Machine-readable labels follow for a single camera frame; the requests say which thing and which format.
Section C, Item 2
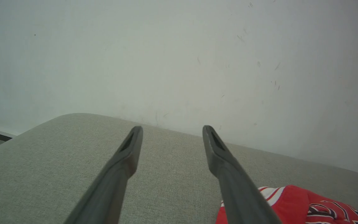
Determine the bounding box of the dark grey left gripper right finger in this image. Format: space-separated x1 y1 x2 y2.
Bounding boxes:
202 125 282 224

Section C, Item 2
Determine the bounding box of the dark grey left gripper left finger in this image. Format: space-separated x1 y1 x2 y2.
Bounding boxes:
64 126 144 224

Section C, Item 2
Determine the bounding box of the red and white basketball jersey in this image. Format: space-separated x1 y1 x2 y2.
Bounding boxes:
215 185 358 224

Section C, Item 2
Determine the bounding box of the grey fabric sofa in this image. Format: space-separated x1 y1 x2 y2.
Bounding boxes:
0 113 358 224

